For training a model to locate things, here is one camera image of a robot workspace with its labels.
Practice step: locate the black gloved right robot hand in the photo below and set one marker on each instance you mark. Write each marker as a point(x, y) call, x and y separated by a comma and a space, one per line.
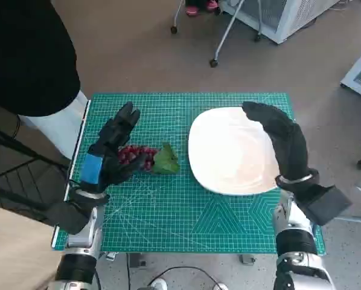
point(289, 142)

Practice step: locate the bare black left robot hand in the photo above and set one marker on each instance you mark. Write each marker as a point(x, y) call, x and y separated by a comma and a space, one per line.
point(114, 136)

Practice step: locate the red toy grapes with leaf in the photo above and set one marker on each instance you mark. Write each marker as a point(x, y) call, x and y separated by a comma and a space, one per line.
point(165, 160)

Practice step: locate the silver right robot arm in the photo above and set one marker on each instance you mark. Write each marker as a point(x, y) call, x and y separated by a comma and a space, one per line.
point(295, 241)

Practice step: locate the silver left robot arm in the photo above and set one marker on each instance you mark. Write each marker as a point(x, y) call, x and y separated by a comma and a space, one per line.
point(84, 241)

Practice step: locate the white plate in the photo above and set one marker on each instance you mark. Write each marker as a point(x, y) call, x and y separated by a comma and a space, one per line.
point(228, 151)

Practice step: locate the green cutting mat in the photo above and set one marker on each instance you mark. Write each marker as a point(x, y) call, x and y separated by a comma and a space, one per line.
point(174, 211)

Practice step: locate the black metal rack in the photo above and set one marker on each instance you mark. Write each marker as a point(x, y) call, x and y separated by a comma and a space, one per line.
point(14, 169)

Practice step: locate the person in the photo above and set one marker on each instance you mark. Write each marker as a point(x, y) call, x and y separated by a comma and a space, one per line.
point(26, 54)
point(192, 10)

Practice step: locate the light wooden desk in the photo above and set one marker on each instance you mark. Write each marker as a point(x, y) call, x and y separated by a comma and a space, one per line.
point(17, 253)

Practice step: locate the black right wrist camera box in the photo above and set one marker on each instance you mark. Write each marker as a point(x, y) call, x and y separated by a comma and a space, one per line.
point(325, 202)

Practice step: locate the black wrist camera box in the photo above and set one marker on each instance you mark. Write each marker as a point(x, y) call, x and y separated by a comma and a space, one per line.
point(325, 202)
point(69, 216)

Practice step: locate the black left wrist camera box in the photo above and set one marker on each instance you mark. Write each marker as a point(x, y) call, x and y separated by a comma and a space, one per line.
point(69, 216)

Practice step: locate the grey table bracket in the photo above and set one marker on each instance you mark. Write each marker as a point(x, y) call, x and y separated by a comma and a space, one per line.
point(247, 259)
point(111, 256)
point(137, 260)

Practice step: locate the grey wheeled frame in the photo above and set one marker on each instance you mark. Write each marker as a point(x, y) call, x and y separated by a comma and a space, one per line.
point(225, 33)

